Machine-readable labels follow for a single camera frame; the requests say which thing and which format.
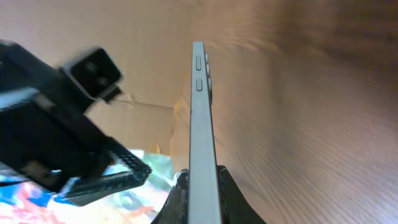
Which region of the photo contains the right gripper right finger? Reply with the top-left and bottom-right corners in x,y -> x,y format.
218,166 -> 266,224

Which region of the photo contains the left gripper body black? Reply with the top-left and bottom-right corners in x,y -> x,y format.
1,41 -> 111,192

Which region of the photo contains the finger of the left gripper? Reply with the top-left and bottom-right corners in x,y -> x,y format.
64,139 -> 152,207

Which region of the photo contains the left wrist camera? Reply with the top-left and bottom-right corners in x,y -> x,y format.
60,47 -> 123,103

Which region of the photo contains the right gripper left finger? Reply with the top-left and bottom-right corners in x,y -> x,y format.
151,169 -> 189,224

